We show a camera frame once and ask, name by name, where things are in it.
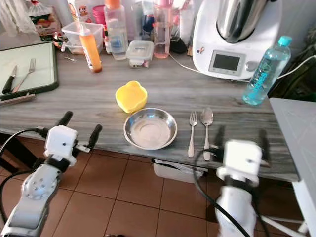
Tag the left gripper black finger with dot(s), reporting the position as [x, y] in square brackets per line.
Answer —
[64, 118]
[96, 134]

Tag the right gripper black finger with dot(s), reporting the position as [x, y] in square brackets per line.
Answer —
[219, 136]
[263, 139]

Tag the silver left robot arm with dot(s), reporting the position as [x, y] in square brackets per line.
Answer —
[37, 190]

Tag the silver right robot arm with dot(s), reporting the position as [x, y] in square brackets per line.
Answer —
[234, 207]

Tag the silver steel spoon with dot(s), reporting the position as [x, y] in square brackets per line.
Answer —
[207, 117]

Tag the silver steel fork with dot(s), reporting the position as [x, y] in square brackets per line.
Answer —
[192, 134]
[25, 73]

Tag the white side table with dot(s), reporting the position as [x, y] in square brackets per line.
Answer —
[296, 128]

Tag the white plastic bin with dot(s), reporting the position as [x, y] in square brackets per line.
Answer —
[177, 172]

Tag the white tray with green rim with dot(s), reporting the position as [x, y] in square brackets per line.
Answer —
[44, 71]

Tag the flat beige bar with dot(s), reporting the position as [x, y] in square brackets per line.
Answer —
[17, 98]

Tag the yellow silicone bowl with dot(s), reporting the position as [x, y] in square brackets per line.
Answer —
[131, 96]

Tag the stainless steel plate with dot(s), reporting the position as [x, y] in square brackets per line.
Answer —
[150, 130]

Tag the blue plastic water bottle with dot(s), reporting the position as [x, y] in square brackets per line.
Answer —
[266, 74]

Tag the black bag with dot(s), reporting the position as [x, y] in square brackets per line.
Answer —
[298, 79]

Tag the orange sauce squeeze bottle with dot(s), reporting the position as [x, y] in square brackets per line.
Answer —
[91, 51]

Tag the clear plastic storage box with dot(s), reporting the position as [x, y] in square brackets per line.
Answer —
[71, 36]

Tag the white kitchen cooking machine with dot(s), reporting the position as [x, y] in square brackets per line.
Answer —
[232, 54]

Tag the small clear lidded container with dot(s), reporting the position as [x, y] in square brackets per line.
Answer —
[139, 53]

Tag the printed plastic food bag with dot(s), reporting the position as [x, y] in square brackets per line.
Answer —
[44, 22]

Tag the clear bottle with orange cap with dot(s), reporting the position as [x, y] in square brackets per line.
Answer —
[116, 34]

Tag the small black pouch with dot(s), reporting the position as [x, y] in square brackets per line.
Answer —
[178, 45]

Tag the pink plastic cup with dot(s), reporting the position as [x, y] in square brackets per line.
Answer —
[98, 15]

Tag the white printed carton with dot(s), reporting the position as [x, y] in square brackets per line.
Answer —
[79, 10]

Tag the pink drinking bottle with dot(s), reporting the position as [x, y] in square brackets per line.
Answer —
[162, 34]

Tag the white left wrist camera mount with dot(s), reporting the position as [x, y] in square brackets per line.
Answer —
[60, 140]

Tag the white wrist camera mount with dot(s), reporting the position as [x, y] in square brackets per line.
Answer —
[60, 140]
[242, 160]

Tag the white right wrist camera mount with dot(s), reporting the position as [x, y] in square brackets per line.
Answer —
[242, 160]

